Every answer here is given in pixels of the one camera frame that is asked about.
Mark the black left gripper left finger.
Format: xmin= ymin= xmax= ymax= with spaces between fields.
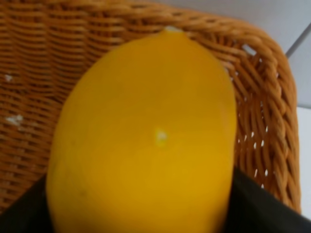
xmin=0 ymin=175 xmax=54 ymax=233

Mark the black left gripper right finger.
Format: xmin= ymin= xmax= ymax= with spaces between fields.
xmin=225 ymin=168 xmax=311 ymax=233

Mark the yellow mango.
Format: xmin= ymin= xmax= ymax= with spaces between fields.
xmin=46 ymin=27 xmax=237 ymax=233

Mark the orange woven basket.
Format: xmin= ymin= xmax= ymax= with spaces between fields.
xmin=0 ymin=0 xmax=301 ymax=212

